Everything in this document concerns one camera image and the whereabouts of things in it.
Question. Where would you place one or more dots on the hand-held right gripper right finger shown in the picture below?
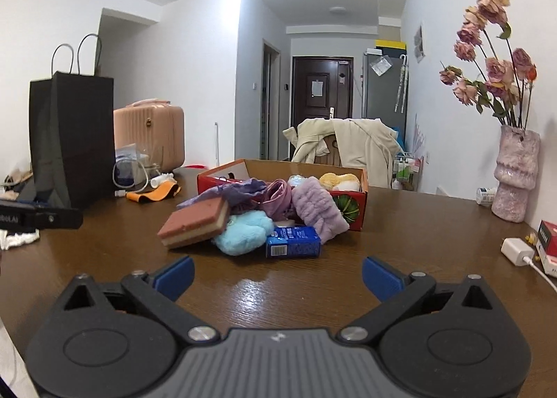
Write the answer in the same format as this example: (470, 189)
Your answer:
(380, 278)

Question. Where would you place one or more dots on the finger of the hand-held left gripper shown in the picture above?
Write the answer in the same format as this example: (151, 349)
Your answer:
(56, 218)

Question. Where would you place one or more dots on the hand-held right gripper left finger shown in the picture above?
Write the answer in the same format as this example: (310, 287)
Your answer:
(176, 277)

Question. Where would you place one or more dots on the pink layered sponge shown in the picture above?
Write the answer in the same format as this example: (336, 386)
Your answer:
(196, 221)

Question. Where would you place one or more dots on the red cardboard box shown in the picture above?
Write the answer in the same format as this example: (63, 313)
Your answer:
(354, 206)

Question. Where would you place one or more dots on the light blue plush toy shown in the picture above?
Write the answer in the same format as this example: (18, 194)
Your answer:
(243, 232)

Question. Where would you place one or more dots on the blue tissue pack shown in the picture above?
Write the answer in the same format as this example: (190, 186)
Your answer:
(293, 242)

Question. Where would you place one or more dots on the pink plush toy outside box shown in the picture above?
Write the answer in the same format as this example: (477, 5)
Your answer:
(315, 206)

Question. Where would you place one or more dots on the lavender cloth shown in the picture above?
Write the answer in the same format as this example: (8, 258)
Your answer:
(235, 193)

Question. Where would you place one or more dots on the white cloth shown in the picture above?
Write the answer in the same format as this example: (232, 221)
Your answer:
(15, 240)

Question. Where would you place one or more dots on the black paper bag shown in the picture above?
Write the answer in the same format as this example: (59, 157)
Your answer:
(72, 137)

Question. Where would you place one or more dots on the orange band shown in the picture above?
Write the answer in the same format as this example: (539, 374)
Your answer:
(150, 194)

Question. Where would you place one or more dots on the clear plastic bag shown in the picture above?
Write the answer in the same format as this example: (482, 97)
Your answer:
(130, 167)

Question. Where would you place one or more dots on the white plush toy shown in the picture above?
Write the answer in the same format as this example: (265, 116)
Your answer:
(349, 185)

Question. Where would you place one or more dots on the small white bottle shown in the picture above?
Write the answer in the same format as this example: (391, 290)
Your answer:
(162, 179)

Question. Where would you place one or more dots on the storage rack with bottles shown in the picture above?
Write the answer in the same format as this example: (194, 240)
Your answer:
(404, 171)

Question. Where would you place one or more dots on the yellow plush toy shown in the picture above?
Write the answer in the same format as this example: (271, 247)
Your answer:
(333, 179)

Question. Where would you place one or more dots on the pink suitcase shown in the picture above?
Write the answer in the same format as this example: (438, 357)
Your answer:
(150, 132)

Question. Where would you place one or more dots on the iridescent plush toy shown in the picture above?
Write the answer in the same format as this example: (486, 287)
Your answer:
(296, 181)

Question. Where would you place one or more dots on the white labelled pill bottle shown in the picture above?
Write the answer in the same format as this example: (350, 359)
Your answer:
(485, 196)

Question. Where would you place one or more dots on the beige jacket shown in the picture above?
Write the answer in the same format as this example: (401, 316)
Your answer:
(361, 145)

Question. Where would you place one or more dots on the wooden chair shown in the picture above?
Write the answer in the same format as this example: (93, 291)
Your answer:
(328, 152)

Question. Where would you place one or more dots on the white charger plug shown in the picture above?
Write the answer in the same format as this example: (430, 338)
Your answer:
(515, 251)

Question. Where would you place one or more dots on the pink textured vase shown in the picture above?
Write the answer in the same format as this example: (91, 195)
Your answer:
(515, 176)

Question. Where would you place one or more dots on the white flat box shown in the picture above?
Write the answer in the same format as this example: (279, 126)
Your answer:
(550, 266)

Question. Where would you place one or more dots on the red small box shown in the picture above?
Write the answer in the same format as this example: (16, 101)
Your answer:
(549, 237)

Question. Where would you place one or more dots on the grey refrigerator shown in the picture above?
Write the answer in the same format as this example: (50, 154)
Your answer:
(383, 93)

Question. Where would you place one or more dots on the dark brown door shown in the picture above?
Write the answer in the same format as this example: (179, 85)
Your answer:
(322, 97)

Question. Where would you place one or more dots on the white folded umbrella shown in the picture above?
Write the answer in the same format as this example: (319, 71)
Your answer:
(402, 84)

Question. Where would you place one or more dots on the paper sheet on door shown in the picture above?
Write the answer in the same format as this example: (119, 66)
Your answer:
(317, 87)

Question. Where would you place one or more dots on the paper sheet on refrigerator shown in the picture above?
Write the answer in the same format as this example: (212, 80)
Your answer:
(380, 66)

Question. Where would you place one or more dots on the yellow box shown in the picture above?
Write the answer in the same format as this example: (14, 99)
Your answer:
(390, 45)

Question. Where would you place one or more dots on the dried pink roses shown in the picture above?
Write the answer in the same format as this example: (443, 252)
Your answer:
(496, 71)

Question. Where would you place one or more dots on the round ceiling lamp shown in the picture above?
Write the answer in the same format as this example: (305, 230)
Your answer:
(338, 10)

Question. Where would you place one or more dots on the wall picture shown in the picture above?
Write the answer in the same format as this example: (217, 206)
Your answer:
(418, 43)

